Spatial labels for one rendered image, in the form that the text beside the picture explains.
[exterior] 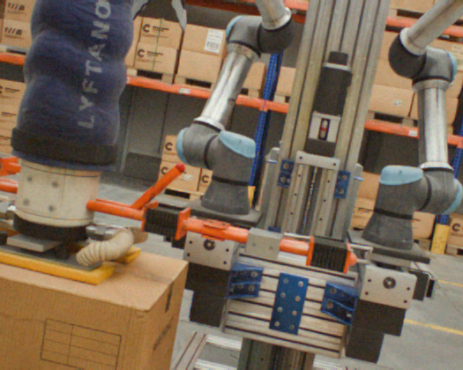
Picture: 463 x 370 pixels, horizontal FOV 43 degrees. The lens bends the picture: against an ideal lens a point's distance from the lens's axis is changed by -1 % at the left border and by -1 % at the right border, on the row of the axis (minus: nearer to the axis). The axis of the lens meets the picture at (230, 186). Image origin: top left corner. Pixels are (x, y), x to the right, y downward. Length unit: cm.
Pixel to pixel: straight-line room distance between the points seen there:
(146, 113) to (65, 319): 897
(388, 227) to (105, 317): 92
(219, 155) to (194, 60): 685
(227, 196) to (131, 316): 72
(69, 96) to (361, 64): 101
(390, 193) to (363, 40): 50
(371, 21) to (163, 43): 694
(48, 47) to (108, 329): 56
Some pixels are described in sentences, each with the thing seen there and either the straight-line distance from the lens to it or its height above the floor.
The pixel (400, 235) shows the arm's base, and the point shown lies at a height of 108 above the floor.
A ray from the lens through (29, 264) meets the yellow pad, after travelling 126.
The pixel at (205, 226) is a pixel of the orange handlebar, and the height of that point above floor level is 109.
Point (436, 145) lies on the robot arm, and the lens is 191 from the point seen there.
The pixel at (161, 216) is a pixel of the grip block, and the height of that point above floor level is 109.
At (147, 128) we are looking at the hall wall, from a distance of 1007.
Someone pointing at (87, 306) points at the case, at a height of 93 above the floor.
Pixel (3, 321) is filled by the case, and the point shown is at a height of 86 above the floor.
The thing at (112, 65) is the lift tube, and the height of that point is 138.
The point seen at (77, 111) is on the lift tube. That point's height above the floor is 128.
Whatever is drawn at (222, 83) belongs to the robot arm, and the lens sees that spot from 192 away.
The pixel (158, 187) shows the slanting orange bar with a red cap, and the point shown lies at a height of 115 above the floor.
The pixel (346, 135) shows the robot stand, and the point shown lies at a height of 133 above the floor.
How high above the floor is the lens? 132
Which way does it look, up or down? 7 degrees down
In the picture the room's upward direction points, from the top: 11 degrees clockwise
